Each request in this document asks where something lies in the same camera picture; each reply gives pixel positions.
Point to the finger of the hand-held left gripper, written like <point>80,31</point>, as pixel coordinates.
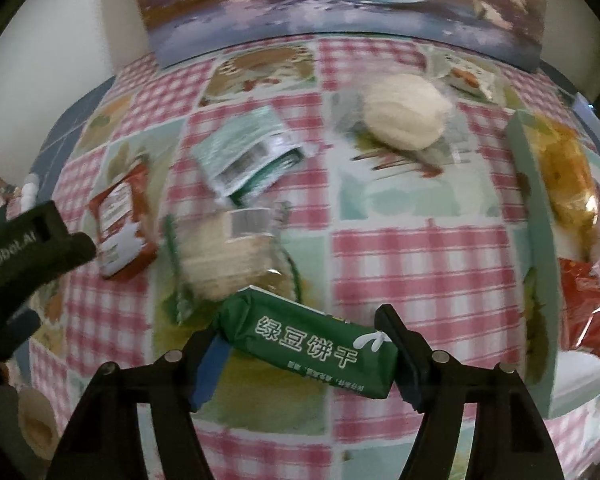
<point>22,325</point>

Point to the red-brown snack packet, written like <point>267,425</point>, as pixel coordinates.
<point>122,225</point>

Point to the flower painting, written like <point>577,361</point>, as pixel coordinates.
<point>330,5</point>

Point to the pale green tray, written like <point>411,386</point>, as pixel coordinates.
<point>530,260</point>

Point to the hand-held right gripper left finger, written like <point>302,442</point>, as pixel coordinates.
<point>207,375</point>

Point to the dark green biscuit packet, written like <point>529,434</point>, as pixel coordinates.
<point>300,340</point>

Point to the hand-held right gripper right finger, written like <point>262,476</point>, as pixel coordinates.
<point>409,375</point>

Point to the green-edged cracker packet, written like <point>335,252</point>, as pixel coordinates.
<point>230,255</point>

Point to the orange snack packet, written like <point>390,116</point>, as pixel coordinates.
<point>567,180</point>

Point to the red snack packet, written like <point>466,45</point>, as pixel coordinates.
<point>585,310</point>

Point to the checked printed tablecloth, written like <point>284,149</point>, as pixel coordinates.
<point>405,260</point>

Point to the pale green snack packet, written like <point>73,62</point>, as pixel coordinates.
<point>245,155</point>

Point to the clear-wrapped white bun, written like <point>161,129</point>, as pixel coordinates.
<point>405,110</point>

